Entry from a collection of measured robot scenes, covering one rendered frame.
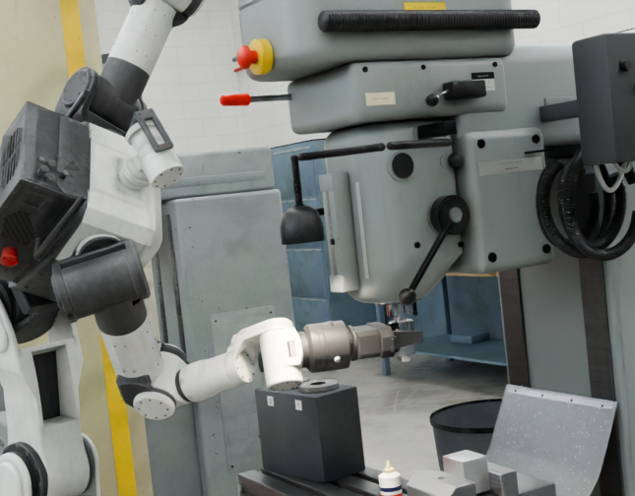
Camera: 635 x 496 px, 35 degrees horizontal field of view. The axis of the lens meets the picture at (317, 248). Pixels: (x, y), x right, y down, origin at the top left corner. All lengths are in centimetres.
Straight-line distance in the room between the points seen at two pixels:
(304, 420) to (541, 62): 89
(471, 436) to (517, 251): 191
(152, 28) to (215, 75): 968
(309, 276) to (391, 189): 762
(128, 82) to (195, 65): 963
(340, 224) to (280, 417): 64
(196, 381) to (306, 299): 758
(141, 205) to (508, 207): 67
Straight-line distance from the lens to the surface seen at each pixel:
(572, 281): 207
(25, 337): 218
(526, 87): 195
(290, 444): 228
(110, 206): 184
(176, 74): 1157
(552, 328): 213
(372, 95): 173
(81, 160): 187
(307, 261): 937
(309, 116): 184
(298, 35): 170
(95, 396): 346
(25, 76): 342
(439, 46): 182
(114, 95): 204
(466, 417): 416
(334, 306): 916
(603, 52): 173
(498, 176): 188
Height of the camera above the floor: 152
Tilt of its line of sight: 3 degrees down
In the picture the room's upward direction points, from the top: 6 degrees counter-clockwise
